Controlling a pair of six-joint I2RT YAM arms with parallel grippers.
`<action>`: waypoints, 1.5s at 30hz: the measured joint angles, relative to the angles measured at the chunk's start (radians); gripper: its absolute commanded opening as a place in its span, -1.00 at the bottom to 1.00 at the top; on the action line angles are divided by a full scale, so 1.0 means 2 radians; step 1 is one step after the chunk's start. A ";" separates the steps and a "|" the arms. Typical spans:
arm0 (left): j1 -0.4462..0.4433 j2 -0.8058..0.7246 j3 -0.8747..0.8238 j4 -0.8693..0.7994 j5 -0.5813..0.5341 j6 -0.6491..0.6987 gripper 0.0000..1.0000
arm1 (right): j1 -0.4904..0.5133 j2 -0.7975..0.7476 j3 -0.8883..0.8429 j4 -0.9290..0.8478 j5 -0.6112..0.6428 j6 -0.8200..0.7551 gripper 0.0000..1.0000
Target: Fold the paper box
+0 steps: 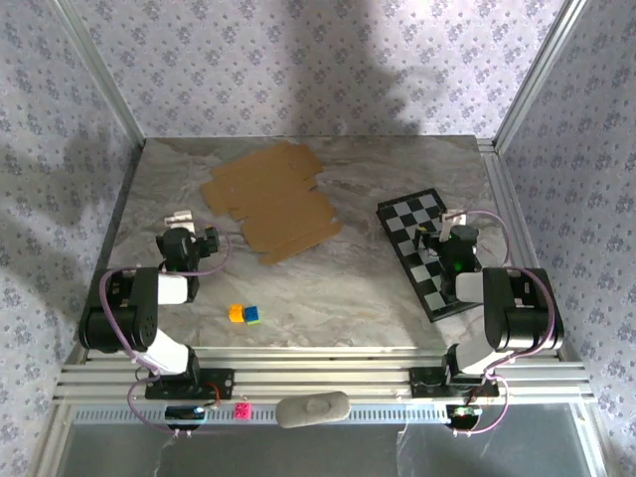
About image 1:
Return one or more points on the aluminium side rails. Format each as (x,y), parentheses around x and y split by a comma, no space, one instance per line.
(497,169)

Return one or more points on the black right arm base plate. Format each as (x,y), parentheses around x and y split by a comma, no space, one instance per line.
(420,390)

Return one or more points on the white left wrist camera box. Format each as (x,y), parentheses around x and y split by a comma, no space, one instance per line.
(179,218)

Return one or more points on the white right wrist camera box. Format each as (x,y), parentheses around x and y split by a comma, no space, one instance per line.
(449,223)

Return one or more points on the black grey chessboard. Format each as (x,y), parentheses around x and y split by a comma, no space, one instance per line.
(412,213)

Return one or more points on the brown cardboard paper box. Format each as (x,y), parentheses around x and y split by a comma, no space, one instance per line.
(268,199)

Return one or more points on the black controller board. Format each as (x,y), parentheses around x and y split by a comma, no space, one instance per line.
(184,413)
(464,415)

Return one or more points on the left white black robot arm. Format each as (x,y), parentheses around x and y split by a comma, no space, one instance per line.
(119,318)

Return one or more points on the blue green toy brick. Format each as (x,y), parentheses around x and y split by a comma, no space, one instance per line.
(252,315)

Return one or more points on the pink toy brick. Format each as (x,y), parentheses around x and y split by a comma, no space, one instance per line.
(242,411)

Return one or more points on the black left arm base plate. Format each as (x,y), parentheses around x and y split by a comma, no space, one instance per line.
(221,382)

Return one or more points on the orange toy brick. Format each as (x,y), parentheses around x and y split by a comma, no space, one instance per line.
(236,314)

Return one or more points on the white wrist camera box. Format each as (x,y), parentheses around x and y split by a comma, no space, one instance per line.
(449,223)
(179,218)

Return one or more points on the aluminium frame post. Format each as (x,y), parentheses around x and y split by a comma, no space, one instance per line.
(536,74)
(103,74)

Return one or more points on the grey oval pad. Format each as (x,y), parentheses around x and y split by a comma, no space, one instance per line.
(313,410)

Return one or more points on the black right controller board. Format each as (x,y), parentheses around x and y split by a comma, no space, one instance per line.
(464,415)

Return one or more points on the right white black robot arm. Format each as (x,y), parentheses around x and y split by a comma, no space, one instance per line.
(517,313)

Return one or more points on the black left controller board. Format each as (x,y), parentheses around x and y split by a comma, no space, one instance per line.
(184,413)

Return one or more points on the aluminium frame rails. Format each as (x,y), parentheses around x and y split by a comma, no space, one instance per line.
(323,372)

